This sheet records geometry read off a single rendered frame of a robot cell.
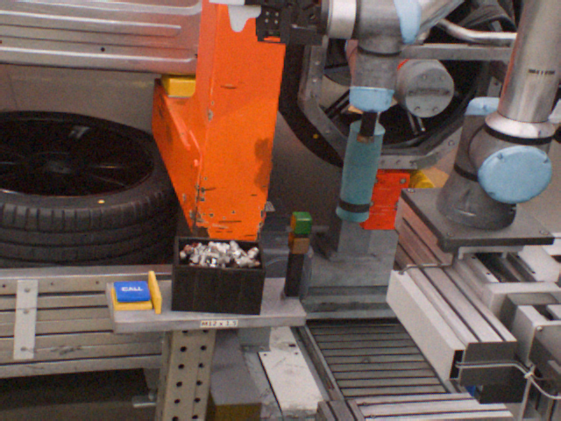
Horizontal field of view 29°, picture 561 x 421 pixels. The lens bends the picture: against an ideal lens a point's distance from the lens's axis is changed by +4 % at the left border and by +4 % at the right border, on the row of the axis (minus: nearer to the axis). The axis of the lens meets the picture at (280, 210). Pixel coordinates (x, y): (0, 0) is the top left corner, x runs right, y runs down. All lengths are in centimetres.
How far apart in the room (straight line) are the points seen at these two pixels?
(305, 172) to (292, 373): 153
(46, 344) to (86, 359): 11
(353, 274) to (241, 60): 96
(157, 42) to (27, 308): 76
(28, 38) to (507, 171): 137
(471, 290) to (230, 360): 94
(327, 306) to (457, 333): 121
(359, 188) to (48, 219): 78
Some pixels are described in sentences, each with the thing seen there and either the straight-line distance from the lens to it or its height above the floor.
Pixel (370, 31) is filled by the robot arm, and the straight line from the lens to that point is 182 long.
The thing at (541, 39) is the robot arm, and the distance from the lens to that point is 187.
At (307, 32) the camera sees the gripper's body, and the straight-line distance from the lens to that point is 183.
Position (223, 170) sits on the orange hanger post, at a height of 71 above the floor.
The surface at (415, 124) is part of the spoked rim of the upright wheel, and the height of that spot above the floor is 66.
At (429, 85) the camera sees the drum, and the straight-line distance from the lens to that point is 269.
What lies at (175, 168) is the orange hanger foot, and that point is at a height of 58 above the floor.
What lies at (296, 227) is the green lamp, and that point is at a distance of 237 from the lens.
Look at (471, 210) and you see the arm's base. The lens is 210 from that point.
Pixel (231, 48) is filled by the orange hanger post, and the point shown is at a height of 99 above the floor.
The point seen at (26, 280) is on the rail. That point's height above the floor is 39.
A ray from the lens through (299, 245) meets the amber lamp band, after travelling 240.
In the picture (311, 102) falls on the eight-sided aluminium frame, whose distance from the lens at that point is 276.
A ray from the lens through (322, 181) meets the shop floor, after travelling 421.
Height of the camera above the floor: 169
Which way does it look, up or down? 26 degrees down
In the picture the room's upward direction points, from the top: 8 degrees clockwise
